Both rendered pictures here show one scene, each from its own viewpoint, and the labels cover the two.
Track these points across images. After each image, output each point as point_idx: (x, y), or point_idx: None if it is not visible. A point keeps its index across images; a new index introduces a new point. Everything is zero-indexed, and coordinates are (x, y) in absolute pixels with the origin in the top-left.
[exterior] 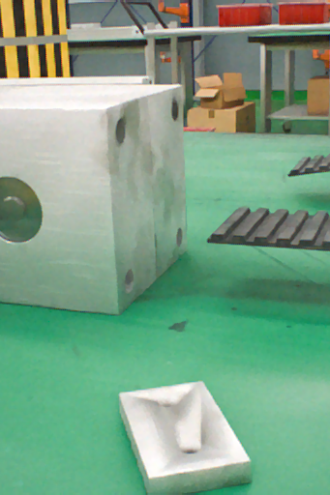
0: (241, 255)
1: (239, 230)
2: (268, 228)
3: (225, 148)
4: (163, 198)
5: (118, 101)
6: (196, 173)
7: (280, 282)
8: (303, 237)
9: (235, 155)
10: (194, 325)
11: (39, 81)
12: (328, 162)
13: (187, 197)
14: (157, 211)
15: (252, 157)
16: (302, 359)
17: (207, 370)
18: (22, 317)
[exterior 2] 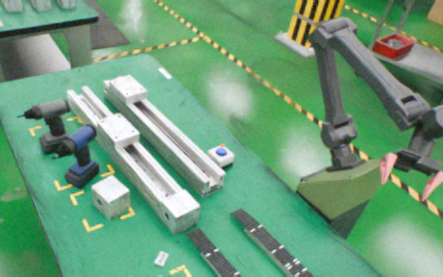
0: (202, 230)
1: (190, 235)
2: (194, 237)
3: (253, 179)
4: (189, 220)
5: (181, 214)
6: (231, 191)
7: None
8: (195, 241)
9: (250, 185)
10: (180, 242)
11: (205, 161)
12: (237, 215)
13: (216, 203)
14: (187, 222)
15: (252, 188)
16: (184, 256)
17: (173, 251)
18: (163, 228)
